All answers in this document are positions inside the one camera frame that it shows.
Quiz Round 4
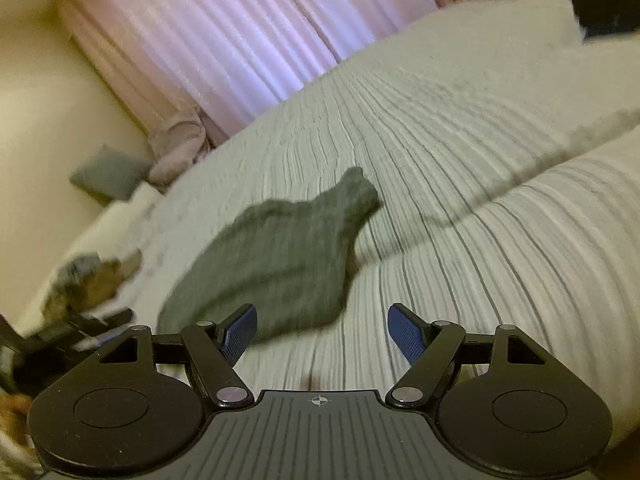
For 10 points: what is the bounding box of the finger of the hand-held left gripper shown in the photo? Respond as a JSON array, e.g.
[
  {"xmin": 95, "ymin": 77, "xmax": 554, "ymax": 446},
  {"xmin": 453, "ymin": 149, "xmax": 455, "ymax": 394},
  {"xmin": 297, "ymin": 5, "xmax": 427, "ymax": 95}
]
[{"xmin": 70, "ymin": 309, "xmax": 136, "ymax": 352}]

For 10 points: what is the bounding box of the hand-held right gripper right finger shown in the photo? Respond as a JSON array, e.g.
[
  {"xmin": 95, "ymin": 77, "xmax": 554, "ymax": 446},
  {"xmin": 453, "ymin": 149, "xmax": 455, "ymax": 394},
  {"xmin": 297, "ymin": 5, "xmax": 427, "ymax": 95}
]
[{"xmin": 387, "ymin": 303, "xmax": 547, "ymax": 409}]

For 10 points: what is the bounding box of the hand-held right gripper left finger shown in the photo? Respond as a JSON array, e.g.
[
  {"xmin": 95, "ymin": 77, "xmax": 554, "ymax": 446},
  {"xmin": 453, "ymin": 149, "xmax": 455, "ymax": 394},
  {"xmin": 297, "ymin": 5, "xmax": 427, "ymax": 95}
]
[{"xmin": 97, "ymin": 303, "xmax": 259, "ymax": 409}]

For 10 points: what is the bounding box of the grey knit garment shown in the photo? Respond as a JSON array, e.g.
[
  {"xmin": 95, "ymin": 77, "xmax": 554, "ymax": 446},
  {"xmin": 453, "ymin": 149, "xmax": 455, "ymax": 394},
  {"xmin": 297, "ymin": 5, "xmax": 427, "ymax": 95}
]
[{"xmin": 157, "ymin": 166, "xmax": 385, "ymax": 346}]

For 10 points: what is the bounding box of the brown patterned cloth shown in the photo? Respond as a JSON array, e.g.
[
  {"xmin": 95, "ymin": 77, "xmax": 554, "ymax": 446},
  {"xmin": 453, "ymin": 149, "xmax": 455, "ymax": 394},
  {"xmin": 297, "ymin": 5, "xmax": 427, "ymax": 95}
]
[{"xmin": 41, "ymin": 251, "xmax": 144, "ymax": 317}]

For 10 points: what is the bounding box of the grey pillow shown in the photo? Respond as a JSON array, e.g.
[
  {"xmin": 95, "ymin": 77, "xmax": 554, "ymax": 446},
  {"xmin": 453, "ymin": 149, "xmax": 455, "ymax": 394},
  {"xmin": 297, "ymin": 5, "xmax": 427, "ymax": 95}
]
[{"xmin": 69, "ymin": 144, "xmax": 153, "ymax": 206}]

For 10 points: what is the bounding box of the bed with striped white bedding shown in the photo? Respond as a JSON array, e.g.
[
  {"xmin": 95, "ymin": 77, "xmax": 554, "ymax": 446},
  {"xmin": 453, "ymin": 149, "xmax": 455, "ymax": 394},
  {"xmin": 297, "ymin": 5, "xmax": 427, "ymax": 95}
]
[{"xmin": 65, "ymin": 0, "xmax": 640, "ymax": 456}]

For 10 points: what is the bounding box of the pink curtain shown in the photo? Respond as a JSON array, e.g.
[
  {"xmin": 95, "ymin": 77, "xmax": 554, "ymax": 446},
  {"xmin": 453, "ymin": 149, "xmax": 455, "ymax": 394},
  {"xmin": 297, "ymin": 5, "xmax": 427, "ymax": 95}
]
[{"xmin": 57, "ymin": 0, "xmax": 483, "ymax": 186}]

